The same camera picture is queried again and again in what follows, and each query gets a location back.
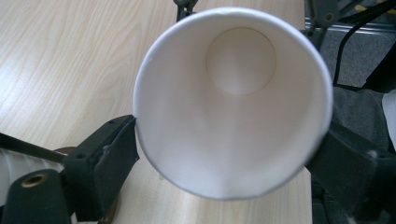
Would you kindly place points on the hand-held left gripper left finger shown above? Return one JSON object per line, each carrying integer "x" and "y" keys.
{"x": 102, "y": 161}

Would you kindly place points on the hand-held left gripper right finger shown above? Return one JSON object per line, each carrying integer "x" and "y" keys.
{"x": 348, "y": 168}

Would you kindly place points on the single white disposable cup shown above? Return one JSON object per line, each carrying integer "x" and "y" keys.
{"x": 230, "y": 133}

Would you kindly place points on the white object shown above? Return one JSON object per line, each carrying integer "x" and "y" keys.
{"x": 390, "y": 118}

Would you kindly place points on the metal floor rail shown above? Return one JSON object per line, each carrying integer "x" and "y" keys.
{"x": 373, "y": 29}

